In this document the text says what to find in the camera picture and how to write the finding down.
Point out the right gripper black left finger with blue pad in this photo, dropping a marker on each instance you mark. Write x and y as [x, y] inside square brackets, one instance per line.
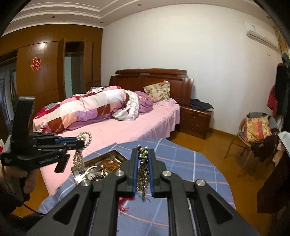
[91, 208]

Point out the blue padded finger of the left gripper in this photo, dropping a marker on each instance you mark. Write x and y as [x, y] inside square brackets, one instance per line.
[60, 140]

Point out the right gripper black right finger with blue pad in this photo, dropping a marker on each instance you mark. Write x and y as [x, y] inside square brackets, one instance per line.
[194, 208]

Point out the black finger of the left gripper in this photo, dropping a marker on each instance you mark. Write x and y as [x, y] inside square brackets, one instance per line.
[75, 144]

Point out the red knotted cord pendant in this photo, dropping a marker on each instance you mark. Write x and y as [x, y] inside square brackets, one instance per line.
[123, 202]

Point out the person's left hand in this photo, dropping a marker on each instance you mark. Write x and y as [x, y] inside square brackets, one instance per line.
[10, 176]

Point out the black smartphone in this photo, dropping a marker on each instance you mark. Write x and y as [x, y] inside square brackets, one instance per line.
[61, 165]

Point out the pink patchwork quilt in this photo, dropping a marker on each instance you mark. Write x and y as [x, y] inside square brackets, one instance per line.
[113, 101]

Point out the blue plaid tablecloth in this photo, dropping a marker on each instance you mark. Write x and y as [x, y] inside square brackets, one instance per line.
[151, 217]

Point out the pink metal tin box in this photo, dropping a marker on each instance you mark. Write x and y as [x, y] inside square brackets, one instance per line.
[99, 167]

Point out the red double happiness sticker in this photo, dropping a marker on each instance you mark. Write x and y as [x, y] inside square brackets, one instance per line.
[36, 64]

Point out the wooden wardrobe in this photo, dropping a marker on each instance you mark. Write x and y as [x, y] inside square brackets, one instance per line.
[47, 42]

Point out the purple garment on bed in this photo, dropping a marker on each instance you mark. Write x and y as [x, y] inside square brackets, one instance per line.
[145, 103]

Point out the wooden nightstand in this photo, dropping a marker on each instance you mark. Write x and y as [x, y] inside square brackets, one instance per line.
[194, 122]

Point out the bed with pink sheet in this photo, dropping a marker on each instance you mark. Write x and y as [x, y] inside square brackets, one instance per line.
[158, 123]

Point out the chair with colourful cushion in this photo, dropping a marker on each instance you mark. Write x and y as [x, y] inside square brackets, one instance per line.
[258, 136]

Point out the floral pillow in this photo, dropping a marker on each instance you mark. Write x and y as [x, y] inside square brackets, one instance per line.
[159, 91]

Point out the dark clothes on nightstand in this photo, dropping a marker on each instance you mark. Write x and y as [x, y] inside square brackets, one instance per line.
[202, 106]

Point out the dark wooden headboard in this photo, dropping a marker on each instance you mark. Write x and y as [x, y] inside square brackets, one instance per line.
[137, 79]

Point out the hanging clothes at right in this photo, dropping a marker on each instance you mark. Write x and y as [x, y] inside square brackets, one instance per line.
[278, 100]

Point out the white air conditioner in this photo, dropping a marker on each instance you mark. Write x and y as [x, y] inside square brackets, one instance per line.
[261, 35]

